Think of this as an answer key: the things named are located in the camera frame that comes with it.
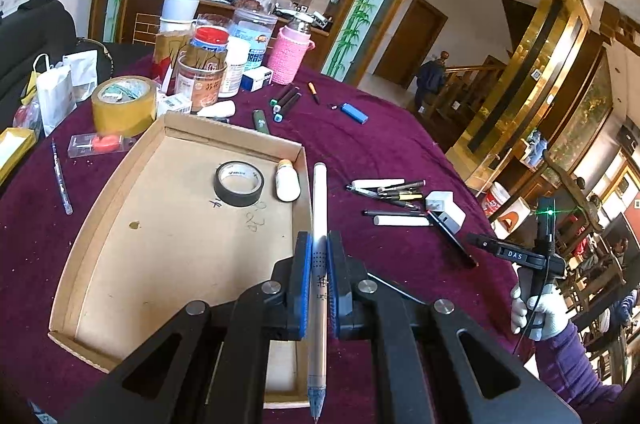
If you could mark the black flat bar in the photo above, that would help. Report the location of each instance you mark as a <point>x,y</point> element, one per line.
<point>452,238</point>

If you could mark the red blue lid jar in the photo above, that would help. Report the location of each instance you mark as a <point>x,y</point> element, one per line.
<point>210,38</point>

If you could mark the person's right forearm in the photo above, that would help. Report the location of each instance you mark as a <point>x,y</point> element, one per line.
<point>570,364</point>

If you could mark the white medicine bottle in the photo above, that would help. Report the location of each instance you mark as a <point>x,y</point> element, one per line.
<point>234,69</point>

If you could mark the white pen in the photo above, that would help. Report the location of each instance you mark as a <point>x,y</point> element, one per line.
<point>319,204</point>

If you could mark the small orange block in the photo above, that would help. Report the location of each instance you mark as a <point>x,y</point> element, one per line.
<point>313,92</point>

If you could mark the clear jar blue label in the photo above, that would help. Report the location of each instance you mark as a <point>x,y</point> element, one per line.
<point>252,39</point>

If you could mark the clear case red tool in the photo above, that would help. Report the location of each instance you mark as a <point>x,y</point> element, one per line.
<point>102,144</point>

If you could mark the pink knit sleeve bottle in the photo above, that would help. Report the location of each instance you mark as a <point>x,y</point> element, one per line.
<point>287,56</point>

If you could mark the white paper bag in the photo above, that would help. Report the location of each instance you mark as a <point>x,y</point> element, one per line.
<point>55,96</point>

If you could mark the yellow box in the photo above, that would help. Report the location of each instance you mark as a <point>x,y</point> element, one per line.
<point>12,149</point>

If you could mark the wooden door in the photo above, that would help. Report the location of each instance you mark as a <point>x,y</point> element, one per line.
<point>410,41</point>

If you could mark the bundle of black pens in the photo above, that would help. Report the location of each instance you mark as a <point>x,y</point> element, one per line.
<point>402,193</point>

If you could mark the white barcode box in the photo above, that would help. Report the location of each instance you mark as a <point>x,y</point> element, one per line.
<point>172,104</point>

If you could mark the brown paper box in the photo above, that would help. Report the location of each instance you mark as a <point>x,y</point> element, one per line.
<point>167,54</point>

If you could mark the white tube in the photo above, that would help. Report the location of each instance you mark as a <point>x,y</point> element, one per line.
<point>377,184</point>

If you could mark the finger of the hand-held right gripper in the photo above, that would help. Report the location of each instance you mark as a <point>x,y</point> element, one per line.
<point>482,241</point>

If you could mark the blue pen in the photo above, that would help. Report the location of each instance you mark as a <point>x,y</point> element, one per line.
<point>62,176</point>

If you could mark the yellow tape roll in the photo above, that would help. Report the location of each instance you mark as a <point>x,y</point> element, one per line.
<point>122,114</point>

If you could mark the thin black pen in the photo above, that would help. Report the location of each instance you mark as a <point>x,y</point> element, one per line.
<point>395,213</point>

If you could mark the dark green lighter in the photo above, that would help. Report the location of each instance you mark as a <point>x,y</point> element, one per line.
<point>261,122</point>

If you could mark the person's right hand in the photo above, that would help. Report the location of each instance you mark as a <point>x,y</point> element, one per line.
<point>554,314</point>

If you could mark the white blue small box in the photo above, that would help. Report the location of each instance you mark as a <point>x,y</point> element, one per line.
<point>256,79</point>

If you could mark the red white bucket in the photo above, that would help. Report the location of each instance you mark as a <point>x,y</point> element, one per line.
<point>495,199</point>

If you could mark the white pouch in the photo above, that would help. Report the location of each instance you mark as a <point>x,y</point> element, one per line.
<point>82,74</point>

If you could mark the black tape roll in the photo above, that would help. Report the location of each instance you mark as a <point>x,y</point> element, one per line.
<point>223,191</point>

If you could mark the glass jar with sticks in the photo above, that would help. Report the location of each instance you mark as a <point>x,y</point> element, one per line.
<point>200,84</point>

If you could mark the white oval case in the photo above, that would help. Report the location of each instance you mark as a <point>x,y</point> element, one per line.
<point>217,109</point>

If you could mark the small white bottle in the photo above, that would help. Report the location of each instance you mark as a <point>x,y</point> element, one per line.
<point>287,184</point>

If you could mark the cardboard tray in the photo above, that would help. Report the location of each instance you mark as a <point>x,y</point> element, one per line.
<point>170,234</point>

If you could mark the white enamel cup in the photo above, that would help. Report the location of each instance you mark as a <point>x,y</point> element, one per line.
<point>178,11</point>

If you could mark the white stick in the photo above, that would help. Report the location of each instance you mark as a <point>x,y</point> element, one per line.
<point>402,220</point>

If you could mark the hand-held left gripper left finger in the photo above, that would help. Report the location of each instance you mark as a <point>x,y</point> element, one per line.
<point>303,289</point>

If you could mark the blue lighter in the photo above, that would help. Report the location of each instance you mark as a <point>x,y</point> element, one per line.
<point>354,112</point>

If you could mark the white charger cube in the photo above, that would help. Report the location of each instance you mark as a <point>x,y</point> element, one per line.
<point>450,206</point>

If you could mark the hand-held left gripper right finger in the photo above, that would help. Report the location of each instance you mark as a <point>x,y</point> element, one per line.
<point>333,289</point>

